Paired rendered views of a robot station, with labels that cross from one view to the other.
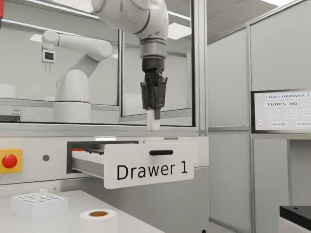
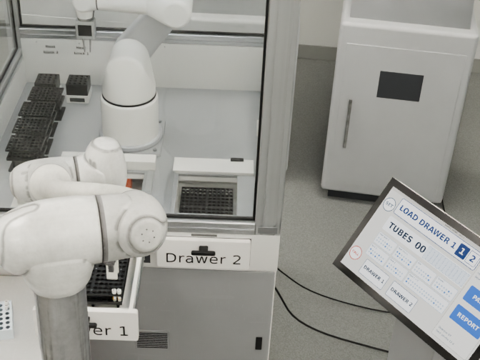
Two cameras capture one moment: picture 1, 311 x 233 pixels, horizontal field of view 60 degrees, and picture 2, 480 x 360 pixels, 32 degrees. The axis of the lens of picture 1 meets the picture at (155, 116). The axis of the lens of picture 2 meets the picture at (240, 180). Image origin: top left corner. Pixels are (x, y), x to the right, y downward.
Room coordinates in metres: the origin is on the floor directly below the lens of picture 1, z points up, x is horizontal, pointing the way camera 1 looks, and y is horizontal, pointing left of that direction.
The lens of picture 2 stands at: (-0.39, -1.23, 2.56)
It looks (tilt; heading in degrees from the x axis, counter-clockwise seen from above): 35 degrees down; 33
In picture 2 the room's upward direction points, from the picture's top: 3 degrees clockwise
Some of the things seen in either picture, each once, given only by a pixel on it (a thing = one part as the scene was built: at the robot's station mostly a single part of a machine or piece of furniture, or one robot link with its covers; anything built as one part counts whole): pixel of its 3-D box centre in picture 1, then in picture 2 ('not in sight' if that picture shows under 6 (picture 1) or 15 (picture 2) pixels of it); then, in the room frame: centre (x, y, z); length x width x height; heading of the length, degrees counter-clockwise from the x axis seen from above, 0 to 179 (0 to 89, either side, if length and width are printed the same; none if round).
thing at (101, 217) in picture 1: (98, 224); not in sight; (0.53, 0.11, 0.78); 0.07 x 0.07 x 0.04
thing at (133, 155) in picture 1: (153, 163); (86, 323); (0.76, 0.01, 0.87); 0.29 x 0.02 x 0.11; 124
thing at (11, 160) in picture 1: (9, 161); not in sight; (0.80, 0.43, 0.88); 0.04 x 0.03 x 0.04; 124
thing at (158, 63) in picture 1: (152, 73); not in sight; (0.88, 0.01, 1.16); 0.08 x 0.07 x 0.09; 34
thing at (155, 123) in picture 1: (155, 119); (111, 269); (0.87, 0.00, 1.00); 0.03 x 0.01 x 0.07; 124
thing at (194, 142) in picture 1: (172, 152); (203, 253); (1.20, -0.08, 0.87); 0.29 x 0.02 x 0.11; 124
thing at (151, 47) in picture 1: (152, 52); not in sight; (0.88, 0.01, 1.23); 0.09 x 0.09 x 0.06
